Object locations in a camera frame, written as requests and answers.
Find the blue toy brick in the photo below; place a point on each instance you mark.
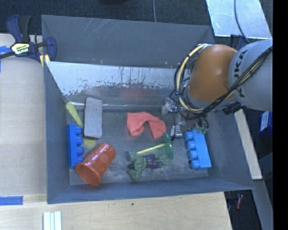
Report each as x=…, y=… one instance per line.
x=72, y=147
x=201, y=150

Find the green clear plastic goblet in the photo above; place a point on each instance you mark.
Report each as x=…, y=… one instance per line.
x=168, y=147

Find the grey metal bin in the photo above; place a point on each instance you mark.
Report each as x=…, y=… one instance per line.
x=124, y=44

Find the grey sponge block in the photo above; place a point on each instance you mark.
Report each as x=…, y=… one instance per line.
x=93, y=118

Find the green toy figure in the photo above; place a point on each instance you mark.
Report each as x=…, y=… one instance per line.
x=138, y=166

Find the orange plastic cup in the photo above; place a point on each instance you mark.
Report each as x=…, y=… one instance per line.
x=96, y=164

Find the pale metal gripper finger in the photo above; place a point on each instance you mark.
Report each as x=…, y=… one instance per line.
x=172, y=133
x=178, y=132

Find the pink cloth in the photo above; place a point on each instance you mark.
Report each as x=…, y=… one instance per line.
x=139, y=122

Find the yellow flat strip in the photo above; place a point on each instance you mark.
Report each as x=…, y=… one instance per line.
x=74, y=114

